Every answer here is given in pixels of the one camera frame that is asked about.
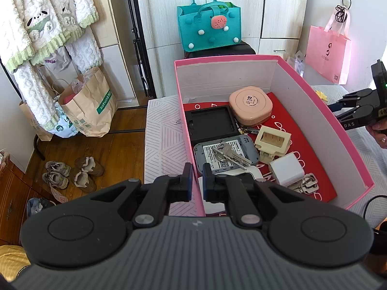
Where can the beige plastic holder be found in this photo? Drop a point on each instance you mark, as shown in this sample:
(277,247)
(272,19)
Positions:
(271,143)

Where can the brown paper bag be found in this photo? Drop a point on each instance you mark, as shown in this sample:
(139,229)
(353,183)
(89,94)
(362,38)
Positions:
(89,103)

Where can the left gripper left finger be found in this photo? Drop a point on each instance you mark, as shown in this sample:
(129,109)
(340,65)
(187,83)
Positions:
(157,197)

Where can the black suitcase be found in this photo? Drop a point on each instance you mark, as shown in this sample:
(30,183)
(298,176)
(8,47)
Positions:
(241,48)

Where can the pink shopping bag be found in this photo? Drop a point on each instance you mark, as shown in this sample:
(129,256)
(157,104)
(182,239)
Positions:
(329,48)

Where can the white mobile wifi device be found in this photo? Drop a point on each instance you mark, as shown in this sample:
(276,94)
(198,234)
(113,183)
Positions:
(248,176)

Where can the white fleece robe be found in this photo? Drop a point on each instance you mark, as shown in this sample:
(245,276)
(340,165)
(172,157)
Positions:
(32,31)

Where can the teal felt handbag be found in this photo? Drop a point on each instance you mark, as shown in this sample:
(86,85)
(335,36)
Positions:
(211,25)

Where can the brown fuzzy slipper pair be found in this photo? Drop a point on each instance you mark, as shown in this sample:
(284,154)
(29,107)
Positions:
(86,168)

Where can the white power adapter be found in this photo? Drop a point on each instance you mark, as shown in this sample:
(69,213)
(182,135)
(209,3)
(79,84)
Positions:
(286,170)

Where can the white plastic bag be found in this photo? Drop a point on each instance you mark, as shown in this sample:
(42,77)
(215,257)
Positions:
(64,128)

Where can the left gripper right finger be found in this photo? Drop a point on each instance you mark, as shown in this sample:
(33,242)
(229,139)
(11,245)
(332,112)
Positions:
(230,191)

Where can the clear plastic bag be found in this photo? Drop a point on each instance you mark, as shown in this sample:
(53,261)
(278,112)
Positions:
(297,63)

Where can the grey sneaker pair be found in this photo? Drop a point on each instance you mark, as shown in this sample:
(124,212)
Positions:
(57,174)

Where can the grey pocket router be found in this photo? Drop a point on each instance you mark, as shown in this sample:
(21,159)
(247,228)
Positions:
(241,144)

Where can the pink rounded square case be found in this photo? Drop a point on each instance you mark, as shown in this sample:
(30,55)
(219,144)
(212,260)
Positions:
(250,105)

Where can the person's right hand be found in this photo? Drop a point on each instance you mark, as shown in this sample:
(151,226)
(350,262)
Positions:
(377,132)

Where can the pink cardboard box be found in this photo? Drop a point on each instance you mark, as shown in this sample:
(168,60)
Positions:
(215,78)

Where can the yellow starfish hair clip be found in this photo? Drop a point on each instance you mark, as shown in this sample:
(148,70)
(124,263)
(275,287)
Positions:
(322,96)

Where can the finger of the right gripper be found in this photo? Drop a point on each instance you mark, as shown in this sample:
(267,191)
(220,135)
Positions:
(356,99)
(359,116)

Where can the red glasses-print box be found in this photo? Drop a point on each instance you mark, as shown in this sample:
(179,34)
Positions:
(281,119)

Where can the black clothes rack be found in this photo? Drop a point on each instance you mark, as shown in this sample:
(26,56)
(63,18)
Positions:
(140,50)

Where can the wooden dresser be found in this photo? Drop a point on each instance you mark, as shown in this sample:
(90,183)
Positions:
(16,188)

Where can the black rubber case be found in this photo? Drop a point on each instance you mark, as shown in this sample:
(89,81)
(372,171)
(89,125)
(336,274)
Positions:
(210,124)

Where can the silver key bunch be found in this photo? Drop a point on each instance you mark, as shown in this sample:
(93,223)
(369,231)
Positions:
(224,152)

